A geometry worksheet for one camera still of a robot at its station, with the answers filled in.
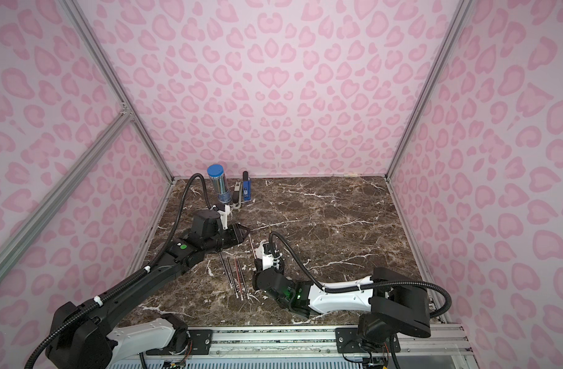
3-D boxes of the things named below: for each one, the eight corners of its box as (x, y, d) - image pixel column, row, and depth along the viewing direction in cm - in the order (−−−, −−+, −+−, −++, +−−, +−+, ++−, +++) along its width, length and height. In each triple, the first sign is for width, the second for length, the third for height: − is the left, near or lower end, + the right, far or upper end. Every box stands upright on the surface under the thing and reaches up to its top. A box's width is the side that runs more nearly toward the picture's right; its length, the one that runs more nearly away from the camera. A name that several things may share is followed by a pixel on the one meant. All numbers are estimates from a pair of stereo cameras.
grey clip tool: (233, 209, 109) (231, 204, 106) (235, 186, 119) (233, 181, 116) (240, 208, 110) (239, 203, 107) (242, 185, 119) (241, 180, 116)
